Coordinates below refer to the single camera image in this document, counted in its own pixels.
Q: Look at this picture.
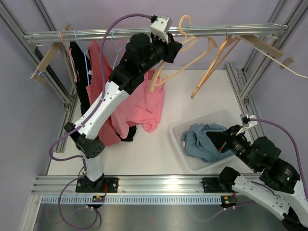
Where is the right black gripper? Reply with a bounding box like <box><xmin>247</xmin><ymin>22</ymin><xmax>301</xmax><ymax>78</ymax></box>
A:
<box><xmin>205</xmin><ymin>124</ymin><xmax>259</xmax><ymax>171</ymax></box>

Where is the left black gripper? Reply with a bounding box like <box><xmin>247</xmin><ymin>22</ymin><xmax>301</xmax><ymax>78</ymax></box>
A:
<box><xmin>139</xmin><ymin>32</ymin><xmax>181</xmax><ymax>74</ymax></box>

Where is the blue t shirt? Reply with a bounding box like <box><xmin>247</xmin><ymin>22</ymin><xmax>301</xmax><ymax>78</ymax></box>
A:
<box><xmin>180</xmin><ymin>123</ymin><xmax>234</xmax><ymax>163</ymax></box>

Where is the light wooden hanger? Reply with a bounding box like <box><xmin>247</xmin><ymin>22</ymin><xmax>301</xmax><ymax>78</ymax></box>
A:
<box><xmin>148</xmin><ymin>14</ymin><xmax>219</xmax><ymax>94</ymax></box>

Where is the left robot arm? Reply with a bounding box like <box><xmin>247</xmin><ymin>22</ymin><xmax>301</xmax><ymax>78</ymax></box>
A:
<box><xmin>64</xmin><ymin>33</ymin><xmax>182</xmax><ymax>192</ymax></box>

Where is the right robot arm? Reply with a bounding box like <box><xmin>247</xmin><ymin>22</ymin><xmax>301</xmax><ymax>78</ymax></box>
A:
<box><xmin>206</xmin><ymin>125</ymin><xmax>308</xmax><ymax>231</ymax></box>

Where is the orange wooden hanger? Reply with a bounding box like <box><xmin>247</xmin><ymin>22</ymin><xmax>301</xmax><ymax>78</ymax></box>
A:
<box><xmin>191</xmin><ymin>36</ymin><xmax>240</xmax><ymax>99</ymax></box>

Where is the light pink t shirt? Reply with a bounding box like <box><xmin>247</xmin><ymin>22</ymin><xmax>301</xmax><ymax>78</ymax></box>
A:
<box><xmin>111</xmin><ymin>70</ymin><xmax>165</xmax><ymax>139</ymax></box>

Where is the pale flat wooden hanger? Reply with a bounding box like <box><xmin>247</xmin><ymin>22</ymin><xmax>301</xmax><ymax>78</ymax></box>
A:
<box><xmin>237</xmin><ymin>35</ymin><xmax>308</xmax><ymax>79</ymax></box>

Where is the dark pink t shirt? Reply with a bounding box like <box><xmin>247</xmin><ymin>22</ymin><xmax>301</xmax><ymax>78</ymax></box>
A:
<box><xmin>86</xmin><ymin>40</ymin><xmax>122</xmax><ymax>147</ymax></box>

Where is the left pale wooden hanger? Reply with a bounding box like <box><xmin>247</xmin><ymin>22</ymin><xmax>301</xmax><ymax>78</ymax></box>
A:
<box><xmin>30</xmin><ymin>33</ymin><xmax>75</xmax><ymax>85</ymax></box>

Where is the white plastic basket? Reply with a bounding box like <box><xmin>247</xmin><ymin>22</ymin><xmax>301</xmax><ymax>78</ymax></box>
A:
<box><xmin>169</xmin><ymin>108</ymin><xmax>240</xmax><ymax>173</ymax></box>

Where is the black garment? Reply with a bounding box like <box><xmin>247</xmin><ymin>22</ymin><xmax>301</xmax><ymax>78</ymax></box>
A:
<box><xmin>69</xmin><ymin>42</ymin><xmax>137</xmax><ymax>146</ymax></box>

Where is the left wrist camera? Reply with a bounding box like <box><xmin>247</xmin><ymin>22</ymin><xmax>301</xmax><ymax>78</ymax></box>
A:
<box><xmin>150</xmin><ymin>14</ymin><xmax>172</xmax><ymax>44</ymax></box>

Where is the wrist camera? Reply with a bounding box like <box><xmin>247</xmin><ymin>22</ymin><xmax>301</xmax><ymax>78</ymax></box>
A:
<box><xmin>236</xmin><ymin>113</ymin><xmax>257</xmax><ymax>136</ymax></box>
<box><xmin>150</xmin><ymin>14</ymin><xmax>172</xmax><ymax>44</ymax></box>

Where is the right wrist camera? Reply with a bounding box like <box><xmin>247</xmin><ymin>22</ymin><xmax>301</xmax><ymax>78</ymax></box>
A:
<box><xmin>236</xmin><ymin>113</ymin><xmax>257</xmax><ymax>136</ymax></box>

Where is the blue wire hanger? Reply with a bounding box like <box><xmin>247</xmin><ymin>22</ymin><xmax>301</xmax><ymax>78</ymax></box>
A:
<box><xmin>111</xmin><ymin>29</ymin><xmax>126</xmax><ymax>69</ymax></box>
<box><xmin>74</xmin><ymin>29</ymin><xmax>92</xmax><ymax>86</ymax></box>

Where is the white cable duct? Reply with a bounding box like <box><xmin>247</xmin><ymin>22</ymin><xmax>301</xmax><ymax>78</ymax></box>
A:
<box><xmin>41</xmin><ymin>194</ymin><xmax>222</xmax><ymax>205</ymax></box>

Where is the pink wire hanger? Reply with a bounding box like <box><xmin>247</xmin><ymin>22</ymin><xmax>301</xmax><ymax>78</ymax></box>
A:
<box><xmin>59</xmin><ymin>30</ymin><xmax>77</xmax><ymax>83</ymax></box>

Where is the aluminium hanging rail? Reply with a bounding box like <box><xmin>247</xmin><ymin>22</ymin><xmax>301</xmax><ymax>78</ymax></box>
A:
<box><xmin>24</xmin><ymin>23</ymin><xmax>288</xmax><ymax>44</ymax></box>

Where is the front aluminium rail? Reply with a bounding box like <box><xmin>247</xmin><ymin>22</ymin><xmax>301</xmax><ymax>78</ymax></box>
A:
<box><xmin>31</xmin><ymin>175</ymin><xmax>293</xmax><ymax>195</ymax></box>

